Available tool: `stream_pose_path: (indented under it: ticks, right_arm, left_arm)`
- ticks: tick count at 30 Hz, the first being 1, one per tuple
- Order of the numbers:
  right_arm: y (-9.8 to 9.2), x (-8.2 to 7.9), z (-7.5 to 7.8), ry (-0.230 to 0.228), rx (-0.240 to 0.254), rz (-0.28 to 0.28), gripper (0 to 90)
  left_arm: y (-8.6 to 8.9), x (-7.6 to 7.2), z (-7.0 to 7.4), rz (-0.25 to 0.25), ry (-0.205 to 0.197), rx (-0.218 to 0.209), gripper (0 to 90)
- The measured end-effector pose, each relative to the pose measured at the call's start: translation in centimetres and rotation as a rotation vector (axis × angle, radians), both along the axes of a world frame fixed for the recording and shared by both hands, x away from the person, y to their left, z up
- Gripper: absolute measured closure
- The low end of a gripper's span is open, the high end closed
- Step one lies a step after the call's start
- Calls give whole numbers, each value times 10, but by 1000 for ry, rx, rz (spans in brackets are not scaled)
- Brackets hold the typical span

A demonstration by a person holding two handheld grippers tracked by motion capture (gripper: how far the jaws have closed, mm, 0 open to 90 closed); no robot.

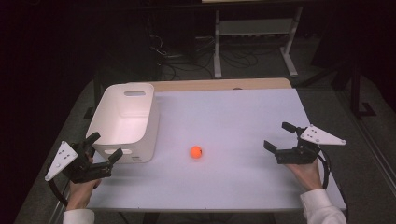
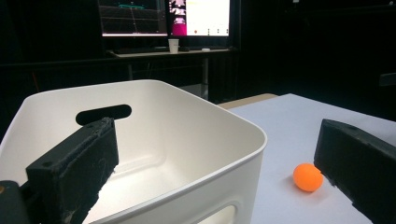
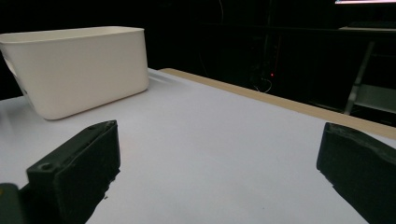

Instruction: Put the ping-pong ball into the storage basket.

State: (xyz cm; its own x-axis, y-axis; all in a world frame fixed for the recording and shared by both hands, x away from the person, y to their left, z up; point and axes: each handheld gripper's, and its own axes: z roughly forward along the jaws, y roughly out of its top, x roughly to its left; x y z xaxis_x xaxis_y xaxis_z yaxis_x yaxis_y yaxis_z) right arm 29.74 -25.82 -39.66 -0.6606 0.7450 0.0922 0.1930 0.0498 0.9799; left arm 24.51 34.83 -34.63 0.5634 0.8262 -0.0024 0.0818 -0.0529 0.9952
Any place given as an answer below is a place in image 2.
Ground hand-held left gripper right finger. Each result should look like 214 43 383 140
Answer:
313 118 396 224

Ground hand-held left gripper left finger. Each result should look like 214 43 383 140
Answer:
25 117 120 224

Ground orange ball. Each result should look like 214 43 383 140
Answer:
292 162 325 193

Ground white plastic bin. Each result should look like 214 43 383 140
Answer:
0 79 268 224

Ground black keyboard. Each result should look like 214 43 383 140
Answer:
115 46 191 55

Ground white paper cup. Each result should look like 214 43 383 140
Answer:
167 38 180 54

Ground monitor with dark screen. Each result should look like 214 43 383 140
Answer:
96 0 169 37

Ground monitor with bright screen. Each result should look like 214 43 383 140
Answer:
167 0 233 37

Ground white metal table frame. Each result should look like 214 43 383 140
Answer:
106 48 239 101

